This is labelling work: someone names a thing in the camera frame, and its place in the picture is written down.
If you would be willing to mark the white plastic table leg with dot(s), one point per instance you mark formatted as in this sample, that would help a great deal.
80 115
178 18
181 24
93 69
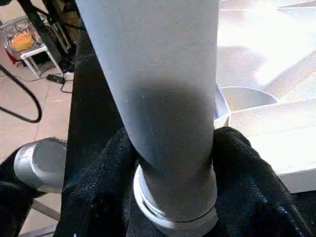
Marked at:
158 74

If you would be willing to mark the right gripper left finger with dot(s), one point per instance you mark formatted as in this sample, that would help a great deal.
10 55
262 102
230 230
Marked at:
94 197

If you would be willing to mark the clear box yellow contents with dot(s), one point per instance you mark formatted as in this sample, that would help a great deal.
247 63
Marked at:
22 40

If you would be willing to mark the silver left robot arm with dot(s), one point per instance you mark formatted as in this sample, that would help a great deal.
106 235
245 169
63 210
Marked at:
42 163

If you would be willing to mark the white plastic table top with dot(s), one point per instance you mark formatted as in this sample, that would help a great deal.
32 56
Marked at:
266 59

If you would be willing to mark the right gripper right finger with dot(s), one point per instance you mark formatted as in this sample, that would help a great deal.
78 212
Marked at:
256 197

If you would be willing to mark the black work mat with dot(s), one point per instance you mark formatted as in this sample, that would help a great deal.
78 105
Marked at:
89 98

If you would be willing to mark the black tripod stand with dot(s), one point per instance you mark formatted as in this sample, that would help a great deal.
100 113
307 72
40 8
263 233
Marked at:
42 29

